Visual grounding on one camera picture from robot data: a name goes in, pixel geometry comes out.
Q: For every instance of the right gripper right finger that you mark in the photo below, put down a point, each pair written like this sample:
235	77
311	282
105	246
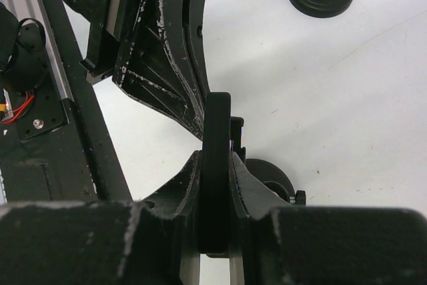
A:
251	202

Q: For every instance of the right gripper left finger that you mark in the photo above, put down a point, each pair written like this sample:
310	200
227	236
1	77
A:
177	200

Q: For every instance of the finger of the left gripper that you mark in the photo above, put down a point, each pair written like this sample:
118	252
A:
161	63

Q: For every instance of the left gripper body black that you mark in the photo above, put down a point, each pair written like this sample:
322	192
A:
111	22

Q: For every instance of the phone with black case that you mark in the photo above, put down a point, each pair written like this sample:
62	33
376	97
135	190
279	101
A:
214	204

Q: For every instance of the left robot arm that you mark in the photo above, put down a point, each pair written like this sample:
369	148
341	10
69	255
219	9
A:
153	51

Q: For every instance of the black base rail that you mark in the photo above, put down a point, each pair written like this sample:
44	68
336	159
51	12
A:
54	142

